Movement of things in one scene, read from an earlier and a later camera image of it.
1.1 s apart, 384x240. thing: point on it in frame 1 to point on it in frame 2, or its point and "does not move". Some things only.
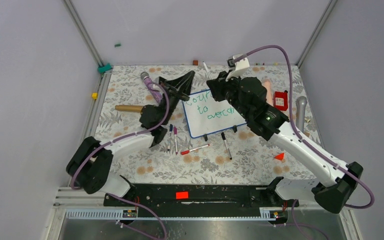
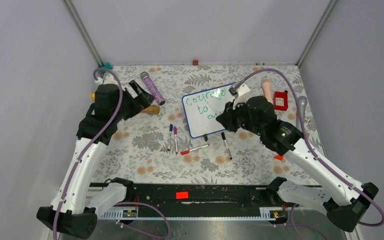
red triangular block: x=279 y=156 does not move
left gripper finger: x=183 y=83 to x=145 y=98
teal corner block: x=101 y=69 does not move
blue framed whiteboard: x=204 y=115 does not move
